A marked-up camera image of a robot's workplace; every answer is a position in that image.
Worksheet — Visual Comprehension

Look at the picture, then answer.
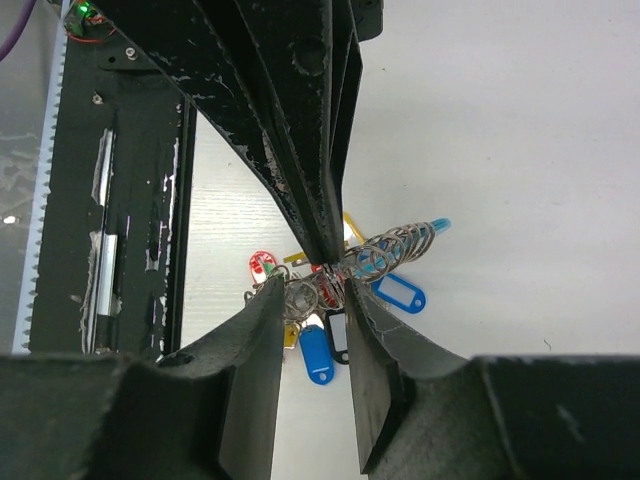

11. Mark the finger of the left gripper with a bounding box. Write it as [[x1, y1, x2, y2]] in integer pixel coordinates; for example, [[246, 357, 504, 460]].
[[97, 1, 332, 263], [327, 1, 384, 263]]

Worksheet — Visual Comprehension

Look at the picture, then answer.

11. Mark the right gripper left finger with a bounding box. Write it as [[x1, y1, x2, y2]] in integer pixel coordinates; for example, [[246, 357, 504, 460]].
[[1, 278, 284, 479]]

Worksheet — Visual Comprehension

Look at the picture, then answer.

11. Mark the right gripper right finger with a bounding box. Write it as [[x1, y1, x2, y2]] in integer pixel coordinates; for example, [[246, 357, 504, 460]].
[[346, 281, 639, 479]]

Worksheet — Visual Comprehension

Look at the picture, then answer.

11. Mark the metal key organizer with keys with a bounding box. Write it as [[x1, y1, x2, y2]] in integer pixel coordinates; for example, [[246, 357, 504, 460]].
[[243, 212, 453, 387]]

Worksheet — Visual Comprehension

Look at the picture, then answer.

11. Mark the small green circuit board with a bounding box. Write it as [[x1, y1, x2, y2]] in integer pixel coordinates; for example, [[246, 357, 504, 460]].
[[62, 0, 101, 35]]

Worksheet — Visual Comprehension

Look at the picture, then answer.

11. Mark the white cable duct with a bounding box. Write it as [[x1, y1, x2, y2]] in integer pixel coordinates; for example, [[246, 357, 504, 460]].
[[11, 22, 67, 354]]

